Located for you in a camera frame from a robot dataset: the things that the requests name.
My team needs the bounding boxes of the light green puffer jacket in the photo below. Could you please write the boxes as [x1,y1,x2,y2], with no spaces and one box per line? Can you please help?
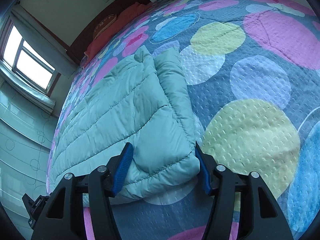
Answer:
[47,46,200,204]

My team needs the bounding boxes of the glossy white wardrobe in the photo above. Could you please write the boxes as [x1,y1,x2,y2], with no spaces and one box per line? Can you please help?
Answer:
[0,81,57,239]

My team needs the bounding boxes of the white curtain left of window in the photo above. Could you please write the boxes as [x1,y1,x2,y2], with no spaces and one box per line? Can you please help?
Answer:
[1,61,56,114]

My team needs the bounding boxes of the left window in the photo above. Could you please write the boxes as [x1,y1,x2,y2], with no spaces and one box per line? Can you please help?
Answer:
[1,20,60,96]

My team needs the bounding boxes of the white curtain beside headboard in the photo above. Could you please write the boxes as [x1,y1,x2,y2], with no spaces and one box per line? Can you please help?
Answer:
[10,4,77,78]

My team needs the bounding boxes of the dark wooden headboard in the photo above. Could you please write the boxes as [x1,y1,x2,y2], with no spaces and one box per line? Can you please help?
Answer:
[66,0,153,66]

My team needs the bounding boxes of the colourful circle pattern bedspread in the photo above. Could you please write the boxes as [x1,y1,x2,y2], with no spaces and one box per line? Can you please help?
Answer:
[46,0,319,239]

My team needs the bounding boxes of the small red embroidered cushion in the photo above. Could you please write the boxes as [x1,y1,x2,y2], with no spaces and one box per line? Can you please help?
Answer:
[93,14,117,40]

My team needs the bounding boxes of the red pillow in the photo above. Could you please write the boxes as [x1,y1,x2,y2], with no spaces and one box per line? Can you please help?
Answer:
[80,2,152,67]

